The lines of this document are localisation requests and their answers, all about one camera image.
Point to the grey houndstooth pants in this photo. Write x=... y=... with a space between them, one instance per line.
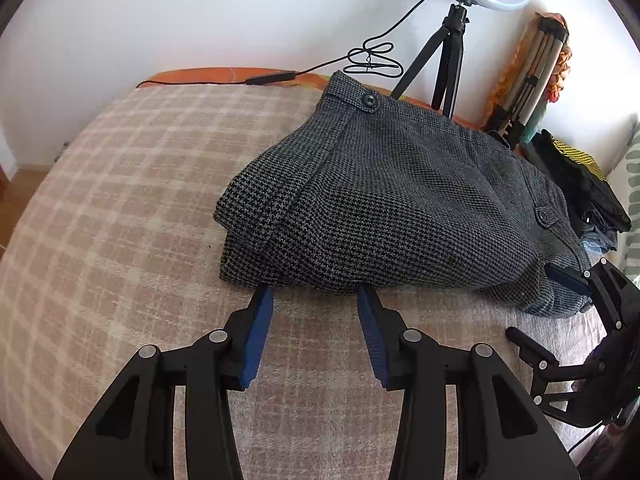
x=400 y=195

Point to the white pillow with green pattern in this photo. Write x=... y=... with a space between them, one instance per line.
x=627 y=175

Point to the black tripod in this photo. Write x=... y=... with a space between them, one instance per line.
x=450 y=55

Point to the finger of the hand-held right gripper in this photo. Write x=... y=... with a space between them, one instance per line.
x=567 y=279
x=531 y=346

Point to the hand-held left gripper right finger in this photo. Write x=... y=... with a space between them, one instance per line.
x=372 y=341

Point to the orange bed sheet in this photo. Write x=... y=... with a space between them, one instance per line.
x=200 y=76

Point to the pile of dark clothes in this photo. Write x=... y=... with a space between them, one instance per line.
x=575 y=180

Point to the beige plaid blanket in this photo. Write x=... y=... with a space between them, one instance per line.
x=125 y=220

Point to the blue folded cloth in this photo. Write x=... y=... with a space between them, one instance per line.
x=597 y=242

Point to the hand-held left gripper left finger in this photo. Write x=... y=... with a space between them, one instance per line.
x=258 y=331

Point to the folded silver stand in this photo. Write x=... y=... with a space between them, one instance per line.
x=530 y=77

